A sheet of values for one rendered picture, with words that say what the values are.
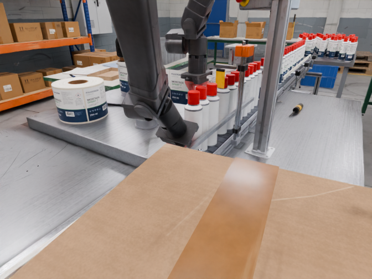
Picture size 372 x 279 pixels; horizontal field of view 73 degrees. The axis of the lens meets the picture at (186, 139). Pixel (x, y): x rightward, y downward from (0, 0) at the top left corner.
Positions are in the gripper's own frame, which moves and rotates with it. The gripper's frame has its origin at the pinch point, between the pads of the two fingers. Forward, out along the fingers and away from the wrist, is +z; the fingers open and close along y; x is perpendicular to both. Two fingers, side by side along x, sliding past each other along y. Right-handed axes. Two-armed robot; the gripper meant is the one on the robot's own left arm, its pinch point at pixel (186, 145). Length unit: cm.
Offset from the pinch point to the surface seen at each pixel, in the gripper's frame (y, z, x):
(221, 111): -0.6, 10.0, -19.4
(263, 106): -13.6, 10.3, -25.0
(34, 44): 366, 109, -123
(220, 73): -1.2, -3.4, -24.4
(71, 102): 53, -1, -2
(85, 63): 349, 181, -157
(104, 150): 30.4, 4.1, 9.3
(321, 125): -31, 47, -45
